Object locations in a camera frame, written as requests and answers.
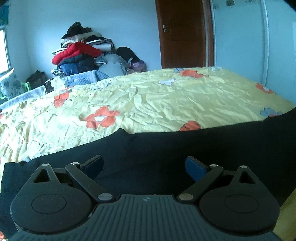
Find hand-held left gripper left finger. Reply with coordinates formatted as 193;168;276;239
27;154;115;205

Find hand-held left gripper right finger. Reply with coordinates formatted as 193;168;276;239
176;156;258;205

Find black pants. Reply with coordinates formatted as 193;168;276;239
0;111;296;241

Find yellow carrot print bed sheet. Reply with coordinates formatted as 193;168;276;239
0;67;296;241

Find blue quilted mattress pad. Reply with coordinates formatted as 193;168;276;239
0;70;111;107

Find black and white printed cloth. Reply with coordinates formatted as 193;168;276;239
44;77;68;93

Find grey garment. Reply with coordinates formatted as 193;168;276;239
94;53;130;77

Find dark duffel bag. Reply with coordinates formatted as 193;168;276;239
26;70;47;90

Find green plastic chair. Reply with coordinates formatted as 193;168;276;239
0;82;32;100

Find purple bag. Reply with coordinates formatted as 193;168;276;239
131;59;145;72

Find pile of folded clothes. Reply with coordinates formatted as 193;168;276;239
51;22;116;76

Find floral pillow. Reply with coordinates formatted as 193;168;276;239
0;68;23;100

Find black backpack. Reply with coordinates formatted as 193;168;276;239
116;46;139;68

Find brown wooden door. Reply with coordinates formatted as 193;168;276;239
155;0;214;69

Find window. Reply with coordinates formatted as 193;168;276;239
0;27;12;75

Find white wardrobe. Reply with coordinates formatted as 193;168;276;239
210;0;296;103

